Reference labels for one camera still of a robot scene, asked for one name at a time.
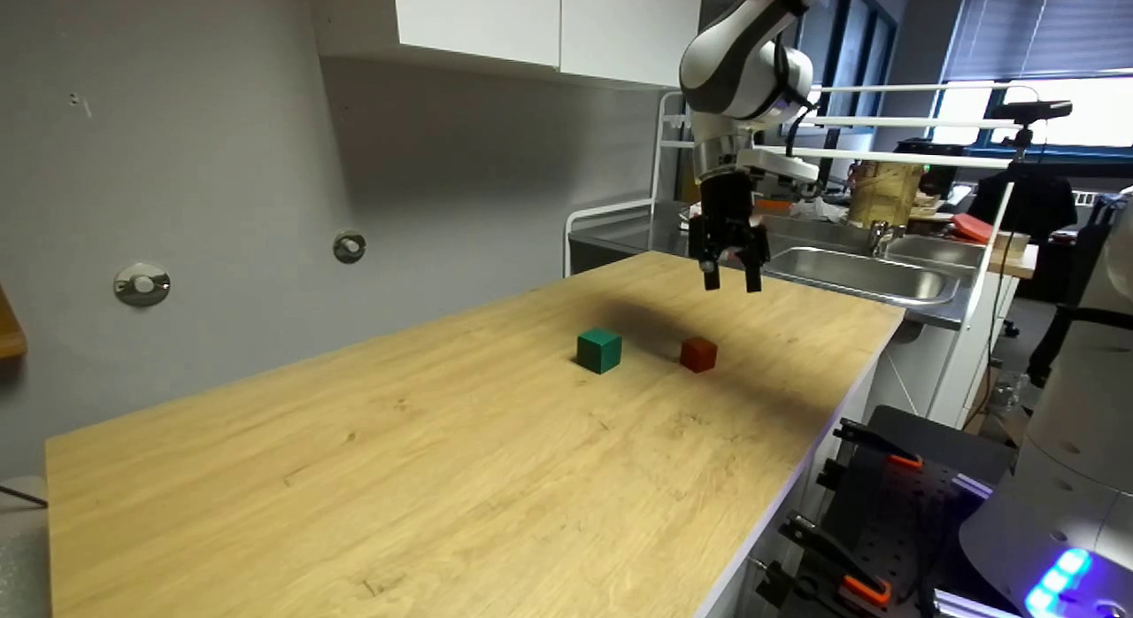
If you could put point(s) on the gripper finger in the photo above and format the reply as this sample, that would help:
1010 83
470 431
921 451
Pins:
755 264
710 264

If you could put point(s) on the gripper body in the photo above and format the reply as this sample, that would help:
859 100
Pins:
728 206

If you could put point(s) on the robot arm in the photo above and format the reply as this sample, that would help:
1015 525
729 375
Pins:
735 60

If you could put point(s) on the red cube block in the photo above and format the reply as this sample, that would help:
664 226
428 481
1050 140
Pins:
698 355

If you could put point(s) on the steel sink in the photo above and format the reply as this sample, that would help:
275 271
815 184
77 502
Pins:
938 251
863 274

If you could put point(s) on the metal tap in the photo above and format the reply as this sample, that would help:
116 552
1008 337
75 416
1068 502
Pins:
881 237

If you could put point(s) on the green cube block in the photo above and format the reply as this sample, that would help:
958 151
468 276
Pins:
598 351

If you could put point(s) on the yellowish clear container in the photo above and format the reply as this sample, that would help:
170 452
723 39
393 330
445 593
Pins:
885 195

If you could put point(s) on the white metal rack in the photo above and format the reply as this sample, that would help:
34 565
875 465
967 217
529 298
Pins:
885 157

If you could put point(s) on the black clamp with orange tip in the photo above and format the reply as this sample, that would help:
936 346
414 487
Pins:
876 447
841 565

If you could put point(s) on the red flat lid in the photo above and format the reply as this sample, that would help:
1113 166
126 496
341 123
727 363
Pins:
972 227

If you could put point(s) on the window blind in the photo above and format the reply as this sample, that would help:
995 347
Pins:
1044 29

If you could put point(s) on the window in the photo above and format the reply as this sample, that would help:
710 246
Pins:
1102 113

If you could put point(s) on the wooden shelf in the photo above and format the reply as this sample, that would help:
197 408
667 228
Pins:
9 330

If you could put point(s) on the white wall cabinet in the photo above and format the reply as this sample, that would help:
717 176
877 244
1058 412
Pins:
549 20

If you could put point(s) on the camera on mount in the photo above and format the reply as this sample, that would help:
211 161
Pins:
1029 112

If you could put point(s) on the round metal wall plate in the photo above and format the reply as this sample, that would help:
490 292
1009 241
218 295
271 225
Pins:
142 284
349 247

